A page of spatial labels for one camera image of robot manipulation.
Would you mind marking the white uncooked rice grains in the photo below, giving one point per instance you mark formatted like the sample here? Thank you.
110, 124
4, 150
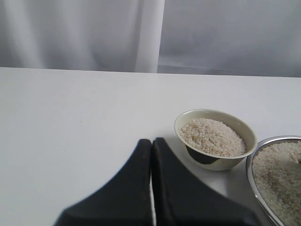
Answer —
213, 137

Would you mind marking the steel round tray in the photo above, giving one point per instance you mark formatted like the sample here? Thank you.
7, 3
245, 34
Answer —
273, 218

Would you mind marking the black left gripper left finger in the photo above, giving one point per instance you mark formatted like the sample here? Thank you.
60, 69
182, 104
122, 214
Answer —
123, 201

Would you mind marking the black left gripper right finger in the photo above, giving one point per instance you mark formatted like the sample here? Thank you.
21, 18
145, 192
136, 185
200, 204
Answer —
181, 199

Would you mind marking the small cream bowl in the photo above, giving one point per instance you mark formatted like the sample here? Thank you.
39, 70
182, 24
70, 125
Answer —
214, 162

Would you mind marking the white backdrop cloth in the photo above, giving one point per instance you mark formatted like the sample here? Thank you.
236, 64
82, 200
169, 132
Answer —
226, 37

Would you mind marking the rice in steel tray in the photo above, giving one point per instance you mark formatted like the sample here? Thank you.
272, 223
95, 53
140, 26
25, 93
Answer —
277, 174

